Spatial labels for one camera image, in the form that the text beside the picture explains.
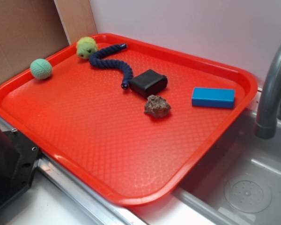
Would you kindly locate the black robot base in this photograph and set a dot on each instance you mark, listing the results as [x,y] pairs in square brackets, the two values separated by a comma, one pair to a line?
[18,161]

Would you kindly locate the red plastic tray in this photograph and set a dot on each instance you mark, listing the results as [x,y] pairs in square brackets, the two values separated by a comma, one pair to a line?
[82,119]

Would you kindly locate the brown rock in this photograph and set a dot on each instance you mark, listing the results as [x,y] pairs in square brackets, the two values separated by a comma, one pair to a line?
[157,107]

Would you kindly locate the black rectangular box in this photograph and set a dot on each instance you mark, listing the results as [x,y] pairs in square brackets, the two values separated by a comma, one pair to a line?
[148,83]

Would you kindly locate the blue rectangular block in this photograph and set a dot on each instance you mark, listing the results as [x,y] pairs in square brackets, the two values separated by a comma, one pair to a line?
[209,97]

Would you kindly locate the green fuzzy plush toy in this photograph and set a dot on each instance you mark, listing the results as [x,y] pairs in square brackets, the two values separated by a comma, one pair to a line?
[85,47]

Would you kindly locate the teal rubber ball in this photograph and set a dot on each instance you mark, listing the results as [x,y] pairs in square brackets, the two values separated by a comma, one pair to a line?
[41,69]

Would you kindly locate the grey toy faucet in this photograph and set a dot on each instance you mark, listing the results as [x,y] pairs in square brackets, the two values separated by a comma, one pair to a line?
[269,109]

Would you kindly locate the grey plastic sink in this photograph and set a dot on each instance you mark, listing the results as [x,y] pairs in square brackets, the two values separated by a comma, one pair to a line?
[238,182]

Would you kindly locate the brown cardboard panel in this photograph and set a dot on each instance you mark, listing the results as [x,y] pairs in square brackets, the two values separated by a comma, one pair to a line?
[32,29]

